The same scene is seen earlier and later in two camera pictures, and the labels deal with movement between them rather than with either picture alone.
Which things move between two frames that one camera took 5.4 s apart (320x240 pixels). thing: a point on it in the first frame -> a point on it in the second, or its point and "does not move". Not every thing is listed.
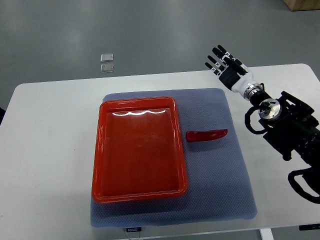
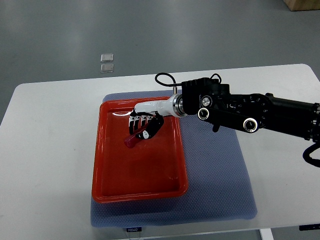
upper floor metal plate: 107,58 does not move
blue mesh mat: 219,188 does not move
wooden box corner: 302,5 does not move
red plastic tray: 138,151 does not move
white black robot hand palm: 237,78 -> 165,107
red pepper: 204,135 -> 130,142
